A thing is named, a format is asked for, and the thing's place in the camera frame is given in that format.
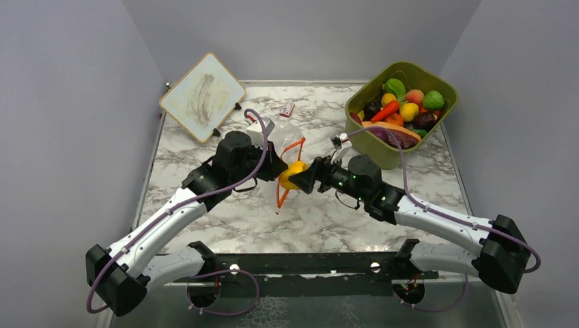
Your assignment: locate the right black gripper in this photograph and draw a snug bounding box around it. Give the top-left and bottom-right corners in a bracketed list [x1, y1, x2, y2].
[289, 152, 368, 203]

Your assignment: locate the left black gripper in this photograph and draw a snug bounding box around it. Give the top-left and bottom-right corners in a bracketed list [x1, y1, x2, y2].
[231, 139, 290, 184]

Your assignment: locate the yellow toy bell pepper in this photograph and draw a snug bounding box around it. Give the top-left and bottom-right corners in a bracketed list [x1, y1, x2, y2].
[279, 161, 308, 190]

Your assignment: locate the clear zip top bag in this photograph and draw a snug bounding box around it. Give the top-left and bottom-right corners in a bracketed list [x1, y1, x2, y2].
[269, 123, 306, 215]

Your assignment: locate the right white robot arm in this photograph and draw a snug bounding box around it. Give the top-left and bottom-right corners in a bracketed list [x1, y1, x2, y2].
[288, 155, 531, 294]

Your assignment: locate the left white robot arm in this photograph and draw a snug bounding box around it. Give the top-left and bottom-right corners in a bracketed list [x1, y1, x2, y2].
[85, 131, 287, 316]

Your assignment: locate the small red white box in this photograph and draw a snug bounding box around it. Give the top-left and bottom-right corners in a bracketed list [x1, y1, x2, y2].
[279, 101, 295, 118]

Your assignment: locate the olive green plastic bin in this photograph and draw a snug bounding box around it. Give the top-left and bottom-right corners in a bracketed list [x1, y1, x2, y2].
[345, 61, 458, 169]

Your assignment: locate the black toy fruit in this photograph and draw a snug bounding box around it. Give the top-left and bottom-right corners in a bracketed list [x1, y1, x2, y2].
[363, 101, 382, 121]

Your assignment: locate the red toy steak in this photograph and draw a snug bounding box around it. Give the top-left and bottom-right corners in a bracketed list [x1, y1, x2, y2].
[369, 128, 421, 150]

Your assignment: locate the small orange toy pumpkin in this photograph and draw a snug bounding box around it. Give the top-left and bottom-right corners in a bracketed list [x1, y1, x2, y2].
[385, 113, 405, 127]

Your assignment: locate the orange toy carrot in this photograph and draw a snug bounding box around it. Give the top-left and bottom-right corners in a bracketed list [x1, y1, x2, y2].
[371, 100, 399, 122]

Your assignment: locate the yellow toy lemon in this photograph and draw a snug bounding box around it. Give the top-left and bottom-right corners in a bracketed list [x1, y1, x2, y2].
[399, 102, 420, 122]

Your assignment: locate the green toy leafy vegetable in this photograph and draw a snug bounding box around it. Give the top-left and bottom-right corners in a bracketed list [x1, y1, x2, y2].
[384, 78, 406, 98]

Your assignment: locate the peach toy fruit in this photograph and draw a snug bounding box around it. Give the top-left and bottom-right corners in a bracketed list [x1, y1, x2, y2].
[405, 89, 425, 107]

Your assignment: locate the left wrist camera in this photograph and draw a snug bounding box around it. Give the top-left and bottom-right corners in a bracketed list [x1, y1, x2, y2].
[245, 118, 275, 148]

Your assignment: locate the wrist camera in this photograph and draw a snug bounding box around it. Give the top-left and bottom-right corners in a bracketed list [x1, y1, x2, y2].
[245, 118, 275, 148]
[330, 133, 352, 164]

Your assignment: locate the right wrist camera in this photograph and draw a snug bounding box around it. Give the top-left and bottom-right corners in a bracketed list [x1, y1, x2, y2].
[330, 133, 352, 164]

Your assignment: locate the small whiteboard with wooden frame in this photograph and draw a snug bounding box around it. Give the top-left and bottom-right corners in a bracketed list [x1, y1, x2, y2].
[159, 53, 246, 143]

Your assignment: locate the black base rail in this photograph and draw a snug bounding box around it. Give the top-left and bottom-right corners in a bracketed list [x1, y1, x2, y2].
[183, 251, 439, 300]

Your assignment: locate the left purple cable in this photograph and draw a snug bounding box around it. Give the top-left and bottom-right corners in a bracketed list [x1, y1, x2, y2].
[85, 108, 270, 314]

